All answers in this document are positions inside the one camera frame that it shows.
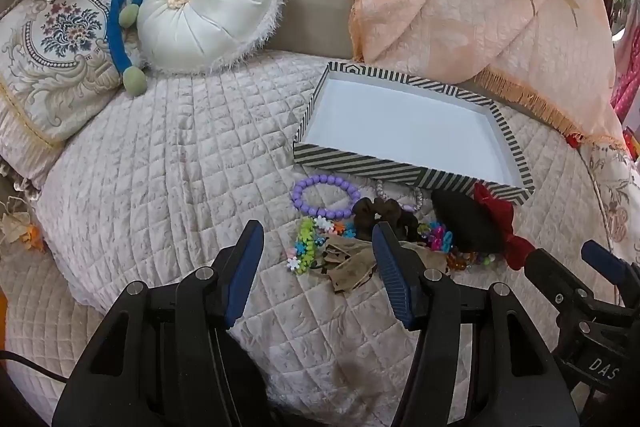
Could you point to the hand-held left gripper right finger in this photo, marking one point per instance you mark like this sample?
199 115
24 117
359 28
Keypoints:
392 277

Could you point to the floral beige bedding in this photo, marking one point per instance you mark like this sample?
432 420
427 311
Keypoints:
610 197

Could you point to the brown scrunchie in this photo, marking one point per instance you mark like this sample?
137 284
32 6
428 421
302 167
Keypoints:
385 209

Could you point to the dried orange flower bunch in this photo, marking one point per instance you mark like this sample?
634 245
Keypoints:
22 232

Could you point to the floral embroidered pillow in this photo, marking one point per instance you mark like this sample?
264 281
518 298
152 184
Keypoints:
55 57

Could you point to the pink clothing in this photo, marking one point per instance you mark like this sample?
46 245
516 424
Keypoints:
627 82

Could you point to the quilted beige bedspread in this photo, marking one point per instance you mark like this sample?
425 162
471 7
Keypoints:
175 157

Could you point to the black white striped box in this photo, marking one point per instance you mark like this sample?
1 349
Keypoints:
400 127

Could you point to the red fabric bow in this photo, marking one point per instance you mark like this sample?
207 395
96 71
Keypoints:
500 212

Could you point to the burlap hair bow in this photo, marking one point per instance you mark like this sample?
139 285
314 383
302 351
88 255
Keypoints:
350 274

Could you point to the black fabric pouch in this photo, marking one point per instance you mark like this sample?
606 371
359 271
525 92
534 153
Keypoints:
465 219

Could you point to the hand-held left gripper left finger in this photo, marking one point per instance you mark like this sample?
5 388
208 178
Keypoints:
245 267

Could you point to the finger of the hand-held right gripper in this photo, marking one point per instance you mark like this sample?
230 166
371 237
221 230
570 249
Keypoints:
602 259
555 277

